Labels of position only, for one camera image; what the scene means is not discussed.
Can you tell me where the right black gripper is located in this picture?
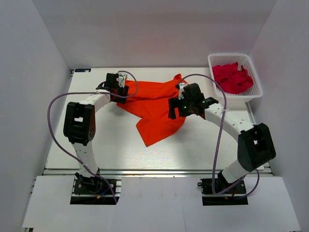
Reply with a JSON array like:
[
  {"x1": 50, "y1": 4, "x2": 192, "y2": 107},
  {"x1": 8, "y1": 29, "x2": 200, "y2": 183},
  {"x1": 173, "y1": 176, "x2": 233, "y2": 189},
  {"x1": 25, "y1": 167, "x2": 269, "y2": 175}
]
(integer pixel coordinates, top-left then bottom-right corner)
[{"x1": 169, "y1": 95, "x2": 194, "y2": 120}]

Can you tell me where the orange t shirt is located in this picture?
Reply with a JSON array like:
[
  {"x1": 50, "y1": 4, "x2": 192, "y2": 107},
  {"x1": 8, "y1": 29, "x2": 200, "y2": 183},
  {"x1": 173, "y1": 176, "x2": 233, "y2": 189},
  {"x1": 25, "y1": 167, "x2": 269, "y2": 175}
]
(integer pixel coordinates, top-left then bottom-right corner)
[{"x1": 117, "y1": 74, "x2": 185, "y2": 147}]

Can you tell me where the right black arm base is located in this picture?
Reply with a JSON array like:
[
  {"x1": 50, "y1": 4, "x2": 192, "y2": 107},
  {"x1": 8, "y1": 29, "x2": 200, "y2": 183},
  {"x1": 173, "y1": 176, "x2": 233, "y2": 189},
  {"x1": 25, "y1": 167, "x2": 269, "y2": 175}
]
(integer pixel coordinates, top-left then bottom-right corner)
[{"x1": 197, "y1": 178, "x2": 247, "y2": 196}]

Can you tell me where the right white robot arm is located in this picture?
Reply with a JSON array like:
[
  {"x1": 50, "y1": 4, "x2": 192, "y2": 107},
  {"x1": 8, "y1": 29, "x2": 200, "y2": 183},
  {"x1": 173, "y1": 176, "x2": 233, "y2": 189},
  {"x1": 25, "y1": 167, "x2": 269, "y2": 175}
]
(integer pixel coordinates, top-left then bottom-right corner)
[{"x1": 169, "y1": 83, "x2": 276, "y2": 193}]

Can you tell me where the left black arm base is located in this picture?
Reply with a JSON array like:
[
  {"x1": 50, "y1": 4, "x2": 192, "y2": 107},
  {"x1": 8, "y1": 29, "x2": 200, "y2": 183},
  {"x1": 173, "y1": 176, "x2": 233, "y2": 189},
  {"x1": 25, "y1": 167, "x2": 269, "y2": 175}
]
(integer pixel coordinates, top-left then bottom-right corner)
[{"x1": 73, "y1": 173, "x2": 112, "y2": 196}]

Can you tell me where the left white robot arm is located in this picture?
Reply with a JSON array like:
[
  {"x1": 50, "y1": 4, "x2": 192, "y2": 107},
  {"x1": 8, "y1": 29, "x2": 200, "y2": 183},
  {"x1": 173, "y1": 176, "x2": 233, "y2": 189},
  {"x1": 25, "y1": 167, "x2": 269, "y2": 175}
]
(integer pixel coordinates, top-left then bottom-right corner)
[{"x1": 63, "y1": 72, "x2": 129, "y2": 193}]

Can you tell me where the blue label sticker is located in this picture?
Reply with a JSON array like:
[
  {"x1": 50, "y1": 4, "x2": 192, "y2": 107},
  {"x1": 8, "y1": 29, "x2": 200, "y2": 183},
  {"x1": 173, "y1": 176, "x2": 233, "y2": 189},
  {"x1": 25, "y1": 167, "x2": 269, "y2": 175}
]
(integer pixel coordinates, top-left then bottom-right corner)
[{"x1": 74, "y1": 68, "x2": 91, "y2": 73}]

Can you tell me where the magenta t shirt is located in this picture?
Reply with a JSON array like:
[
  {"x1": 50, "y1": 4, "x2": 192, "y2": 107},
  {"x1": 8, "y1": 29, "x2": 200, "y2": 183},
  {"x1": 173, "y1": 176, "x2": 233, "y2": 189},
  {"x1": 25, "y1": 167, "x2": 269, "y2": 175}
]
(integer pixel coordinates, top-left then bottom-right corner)
[{"x1": 212, "y1": 62, "x2": 253, "y2": 94}]

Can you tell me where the white plastic basket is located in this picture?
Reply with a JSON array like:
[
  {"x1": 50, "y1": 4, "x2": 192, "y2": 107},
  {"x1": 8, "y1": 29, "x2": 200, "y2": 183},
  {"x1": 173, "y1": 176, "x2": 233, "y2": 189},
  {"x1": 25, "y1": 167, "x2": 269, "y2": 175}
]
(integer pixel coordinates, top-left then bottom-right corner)
[{"x1": 208, "y1": 53, "x2": 263, "y2": 102}]

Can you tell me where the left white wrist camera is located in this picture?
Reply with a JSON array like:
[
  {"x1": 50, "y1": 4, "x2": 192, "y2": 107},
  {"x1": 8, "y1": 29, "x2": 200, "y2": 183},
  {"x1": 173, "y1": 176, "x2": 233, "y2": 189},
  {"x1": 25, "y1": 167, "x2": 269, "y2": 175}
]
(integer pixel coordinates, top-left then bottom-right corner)
[{"x1": 117, "y1": 72, "x2": 127, "y2": 88}]

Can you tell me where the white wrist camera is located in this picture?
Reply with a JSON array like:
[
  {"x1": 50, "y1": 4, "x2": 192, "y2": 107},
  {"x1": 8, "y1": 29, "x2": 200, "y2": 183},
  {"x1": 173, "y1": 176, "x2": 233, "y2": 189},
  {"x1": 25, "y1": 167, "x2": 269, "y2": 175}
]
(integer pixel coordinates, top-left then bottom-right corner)
[
  {"x1": 117, "y1": 72, "x2": 127, "y2": 88},
  {"x1": 178, "y1": 83, "x2": 187, "y2": 100}
]

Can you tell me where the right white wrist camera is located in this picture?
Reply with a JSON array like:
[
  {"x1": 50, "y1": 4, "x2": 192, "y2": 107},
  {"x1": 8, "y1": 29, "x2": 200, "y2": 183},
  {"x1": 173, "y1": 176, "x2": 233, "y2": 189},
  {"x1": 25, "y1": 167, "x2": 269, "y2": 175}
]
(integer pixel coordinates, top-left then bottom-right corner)
[{"x1": 178, "y1": 83, "x2": 187, "y2": 100}]

